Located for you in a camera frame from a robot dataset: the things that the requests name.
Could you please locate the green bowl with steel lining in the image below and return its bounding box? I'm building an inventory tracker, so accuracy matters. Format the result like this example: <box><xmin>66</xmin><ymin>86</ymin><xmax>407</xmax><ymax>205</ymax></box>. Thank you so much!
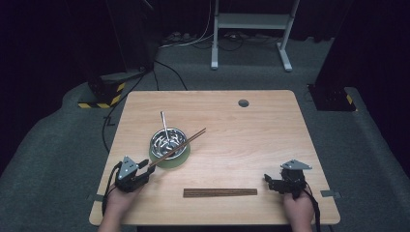
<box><xmin>149</xmin><ymin>128</ymin><xmax>189</xmax><ymax>161</ymax></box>

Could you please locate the brown wooden slat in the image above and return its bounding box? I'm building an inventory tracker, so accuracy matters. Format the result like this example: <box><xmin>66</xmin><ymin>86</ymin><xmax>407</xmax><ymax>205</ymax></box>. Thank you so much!
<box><xmin>183</xmin><ymin>188</ymin><xmax>258</xmax><ymax>198</ymax></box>

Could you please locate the green round saucer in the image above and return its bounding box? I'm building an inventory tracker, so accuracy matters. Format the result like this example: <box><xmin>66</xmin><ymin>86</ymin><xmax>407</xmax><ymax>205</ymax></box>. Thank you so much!
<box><xmin>148</xmin><ymin>141</ymin><xmax>191</xmax><ymax>169</ymax></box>

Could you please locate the black yellow striped stand base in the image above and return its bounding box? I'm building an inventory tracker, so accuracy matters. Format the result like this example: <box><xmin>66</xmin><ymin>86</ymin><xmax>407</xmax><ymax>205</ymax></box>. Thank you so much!
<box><xmin>307</xmin><ymin>83</ymin><xmax>358</xmax><ymax>112</ymax></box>
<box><xmin>77</xmin><ymin>71</ymin><xmax>128</xmax><ymax>109</ymax></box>

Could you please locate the brown wooden chopstick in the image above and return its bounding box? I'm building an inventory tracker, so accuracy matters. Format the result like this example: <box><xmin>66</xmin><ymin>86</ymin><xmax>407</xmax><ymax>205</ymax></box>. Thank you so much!
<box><xmin>150</xmin><ymin>130</ymin><xmax>208</xmax><ymax>169</ymax></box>
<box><xmin>148</xmin><ymin>128</ymin><xmax>207</xmax><ymax>167</ymax></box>

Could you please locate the steel spoon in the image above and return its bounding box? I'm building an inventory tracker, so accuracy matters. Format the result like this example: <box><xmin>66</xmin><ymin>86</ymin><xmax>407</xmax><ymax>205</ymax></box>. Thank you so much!
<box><xmin>160</xmin><ymin>110</ymin><xmax>172</xmax><ymax>147</ymax></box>

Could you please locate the person's right hand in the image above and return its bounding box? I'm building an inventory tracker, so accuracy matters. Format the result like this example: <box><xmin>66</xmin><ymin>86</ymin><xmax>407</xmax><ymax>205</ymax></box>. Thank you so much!
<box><xmin>282</xmin><ymin>190</ymin><xmax>315</xmax><ymax>227</ymax></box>

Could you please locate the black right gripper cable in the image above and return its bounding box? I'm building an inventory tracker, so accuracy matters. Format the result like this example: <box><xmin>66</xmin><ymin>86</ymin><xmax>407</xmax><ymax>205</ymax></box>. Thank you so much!
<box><xmin>302</xmin><ymin>187</ymin><xmax>322</xmax><ymax>232</ymax></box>

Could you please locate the white floor cable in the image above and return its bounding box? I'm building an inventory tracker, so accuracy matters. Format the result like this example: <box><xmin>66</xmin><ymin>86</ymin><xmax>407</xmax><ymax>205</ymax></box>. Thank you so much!
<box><xmin>158</xmin><ymin>0</ymin><xmax>215</xmax><ymax>49</ymax></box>

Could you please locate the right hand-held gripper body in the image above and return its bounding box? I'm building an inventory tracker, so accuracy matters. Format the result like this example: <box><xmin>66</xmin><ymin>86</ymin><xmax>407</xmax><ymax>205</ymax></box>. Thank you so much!
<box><xmin>278</xmin><ymin>159</ymin><xmax>313</xmax><ymax>198</ymax></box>

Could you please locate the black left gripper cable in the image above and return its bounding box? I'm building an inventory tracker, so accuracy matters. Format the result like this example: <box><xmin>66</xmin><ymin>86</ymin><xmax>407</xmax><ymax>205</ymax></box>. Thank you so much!
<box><xmin>101</xmin><ymin>161</ymin><xmax>124</xmax><ymax>217</ymax></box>

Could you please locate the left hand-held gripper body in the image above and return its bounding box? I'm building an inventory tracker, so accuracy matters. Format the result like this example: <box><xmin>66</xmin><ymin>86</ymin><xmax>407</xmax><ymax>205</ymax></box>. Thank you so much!
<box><xmin>113</xmin><ymin>156</ymin><xmax>152</xmax><ymax>193</ymax></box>

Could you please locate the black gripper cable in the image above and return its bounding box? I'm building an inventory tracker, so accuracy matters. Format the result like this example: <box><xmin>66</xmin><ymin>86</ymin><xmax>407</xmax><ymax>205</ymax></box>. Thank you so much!
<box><xmin>302</xmin><ymin>187</ymin><xmax>322</xmax><ymax>232</ymax></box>
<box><xmin>101</xmin><ymin>161</ymin><xmax>124</xmax><ymax>217</ymax></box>

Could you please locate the black floor cable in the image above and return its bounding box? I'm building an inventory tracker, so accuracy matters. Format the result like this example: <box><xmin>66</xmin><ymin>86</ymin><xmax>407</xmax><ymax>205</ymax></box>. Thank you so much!
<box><xmin>102</xmin><ymin>59</ymin><xmax>189</xmax><ymax>153</ymax></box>

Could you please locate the white metal stand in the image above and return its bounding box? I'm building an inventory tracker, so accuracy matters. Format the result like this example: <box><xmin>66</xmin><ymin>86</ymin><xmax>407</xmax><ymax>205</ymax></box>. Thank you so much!
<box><xmin>210</xmin><ymin>0</ymin><xmax>302</xmax><ymax>73</ymax></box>

